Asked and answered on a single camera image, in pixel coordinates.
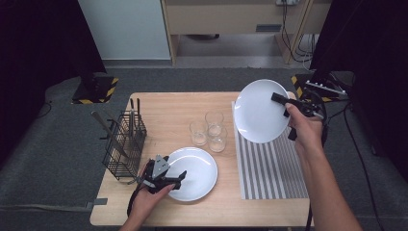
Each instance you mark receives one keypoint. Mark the light wooden desk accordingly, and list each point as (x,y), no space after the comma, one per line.
(218,19)

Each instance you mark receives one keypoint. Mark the grey striped placemat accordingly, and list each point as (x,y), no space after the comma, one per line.
(266,170)

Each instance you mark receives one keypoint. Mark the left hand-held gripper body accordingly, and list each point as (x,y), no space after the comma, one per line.
(160,166)

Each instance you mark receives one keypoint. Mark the grey tape piece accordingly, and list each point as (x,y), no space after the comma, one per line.
(99,201)

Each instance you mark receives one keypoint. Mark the grey metal plug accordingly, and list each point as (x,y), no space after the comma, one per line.
(133,182)

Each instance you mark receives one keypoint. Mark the black stand post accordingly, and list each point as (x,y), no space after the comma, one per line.
(89,84)

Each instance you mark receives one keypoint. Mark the person's left hand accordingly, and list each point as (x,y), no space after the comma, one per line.
(144,205)

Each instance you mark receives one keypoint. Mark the black curtain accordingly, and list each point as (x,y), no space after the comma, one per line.
(378,64)
(38,48)

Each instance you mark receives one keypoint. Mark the clear drinking glass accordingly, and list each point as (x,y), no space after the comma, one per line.
(217,146)
(214,118)
(198,138)

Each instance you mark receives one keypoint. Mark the white panel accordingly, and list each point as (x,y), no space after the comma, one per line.
(128,29)

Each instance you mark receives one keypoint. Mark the black slim utensil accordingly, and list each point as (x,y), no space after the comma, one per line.
(131,102)
(138,109)

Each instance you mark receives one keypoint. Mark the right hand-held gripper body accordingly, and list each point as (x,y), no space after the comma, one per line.
(309,102)

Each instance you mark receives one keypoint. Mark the steel slim utensil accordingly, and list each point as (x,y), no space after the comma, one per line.
(132,122)

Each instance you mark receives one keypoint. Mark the white power strip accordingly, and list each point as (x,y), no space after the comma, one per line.
(287,2)

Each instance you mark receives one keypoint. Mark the white round plate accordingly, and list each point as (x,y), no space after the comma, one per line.
(260,112)
(198,179)

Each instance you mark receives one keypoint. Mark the black yellow-striped stand base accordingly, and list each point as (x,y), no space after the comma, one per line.
(296,86)
(102,86)

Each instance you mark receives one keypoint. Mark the person's right hand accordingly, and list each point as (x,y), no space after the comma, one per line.
(306,134)

